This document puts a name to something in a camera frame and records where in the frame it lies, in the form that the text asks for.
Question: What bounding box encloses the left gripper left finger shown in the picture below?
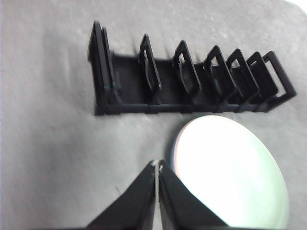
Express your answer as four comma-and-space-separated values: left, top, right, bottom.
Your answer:
86, 160, 155, 230

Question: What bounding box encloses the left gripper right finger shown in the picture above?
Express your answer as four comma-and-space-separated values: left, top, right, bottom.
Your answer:
157, 159, 231, 230

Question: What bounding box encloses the green plate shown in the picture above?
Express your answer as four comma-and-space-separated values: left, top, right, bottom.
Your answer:
172, 115, 290, 230

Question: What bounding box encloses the black plastic dish rack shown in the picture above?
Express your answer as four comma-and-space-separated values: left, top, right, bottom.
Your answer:
87, 20, 297, 117

